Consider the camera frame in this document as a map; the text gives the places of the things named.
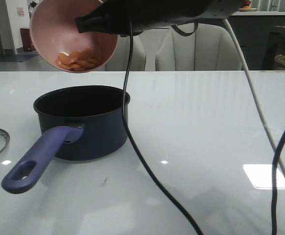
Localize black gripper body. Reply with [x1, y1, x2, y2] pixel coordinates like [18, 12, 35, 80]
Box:
[75, 0, 243, 36]

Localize orange ham slices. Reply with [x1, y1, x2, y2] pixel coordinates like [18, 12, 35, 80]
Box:
[55, 48, 100, 72]

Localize pink bowl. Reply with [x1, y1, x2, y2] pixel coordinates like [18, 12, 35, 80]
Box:
[30, 0, 118, 73]

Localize dark blue saucepan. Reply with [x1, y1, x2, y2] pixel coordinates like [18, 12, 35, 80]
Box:
[1, 85, 130, 194]

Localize left grey upholstered chair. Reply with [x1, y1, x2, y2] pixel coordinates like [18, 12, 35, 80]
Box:
[98, 36, 146, 71]

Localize grey upholstered chair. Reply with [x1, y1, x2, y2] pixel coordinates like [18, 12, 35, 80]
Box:
[98, 36, 146, 71]
[154, 22, 244, 71]

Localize right grey upholstered chair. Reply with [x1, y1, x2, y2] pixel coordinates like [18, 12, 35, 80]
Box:
[154, 22, 244, 71]

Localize red trash bin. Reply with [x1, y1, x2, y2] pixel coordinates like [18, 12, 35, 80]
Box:
[20, 27, 35, 51]

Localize fruit plate on counter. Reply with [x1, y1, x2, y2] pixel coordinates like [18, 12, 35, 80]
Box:
[238, 0, 257, 12]

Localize grey counter cabinet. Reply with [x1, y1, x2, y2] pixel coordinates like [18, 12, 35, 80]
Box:
[228, 12, 285, 70]

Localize white cable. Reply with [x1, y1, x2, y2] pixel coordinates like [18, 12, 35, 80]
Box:
[222, 18, 285, 216]

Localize thin black cable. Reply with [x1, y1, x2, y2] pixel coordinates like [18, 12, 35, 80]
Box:
[122, 20, 204, 235]

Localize thick black right cable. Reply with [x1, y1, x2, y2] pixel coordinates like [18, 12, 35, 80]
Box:
[270, 102, 285, 235]

